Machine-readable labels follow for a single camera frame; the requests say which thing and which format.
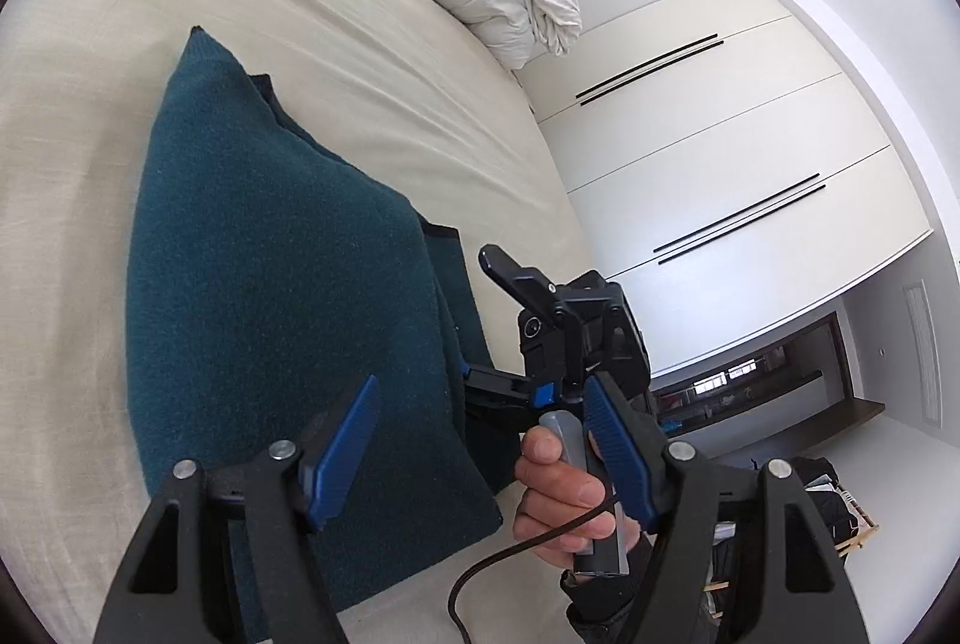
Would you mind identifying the beige bed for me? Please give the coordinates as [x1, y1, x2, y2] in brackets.
[0, 0, 601, 644]

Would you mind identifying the dark teal pillow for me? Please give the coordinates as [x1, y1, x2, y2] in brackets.
[124, 25, 503, 644]

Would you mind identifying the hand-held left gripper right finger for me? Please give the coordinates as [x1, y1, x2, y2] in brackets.
[583, 374, 856, 644]

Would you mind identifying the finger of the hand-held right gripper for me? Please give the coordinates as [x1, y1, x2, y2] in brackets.
[459, 365, 544, 424]

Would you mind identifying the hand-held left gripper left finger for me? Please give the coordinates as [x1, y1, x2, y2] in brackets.
[94, 375, 383, 644]

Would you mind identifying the wooden rack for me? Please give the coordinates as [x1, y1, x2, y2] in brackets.
[825, 501, 880, 559]

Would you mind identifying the black cable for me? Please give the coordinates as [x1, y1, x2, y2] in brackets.
[448, 498, 623, 644]

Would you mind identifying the black wardrobe handle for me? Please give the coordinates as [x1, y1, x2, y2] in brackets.
[576, 35, 719, 100]
[583, 41, 726, 106]
[658, 185, 827, 265]
[654, 173, 821, 253]

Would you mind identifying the dark wooden shelf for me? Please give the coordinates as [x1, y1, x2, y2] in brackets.
[651, 312, 886, 446]

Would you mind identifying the person's right hand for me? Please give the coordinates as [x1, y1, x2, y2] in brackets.
[513, 425, 640, 571]

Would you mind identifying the white wardrobe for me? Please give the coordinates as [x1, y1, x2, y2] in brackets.
[517, 0, 938, 382]

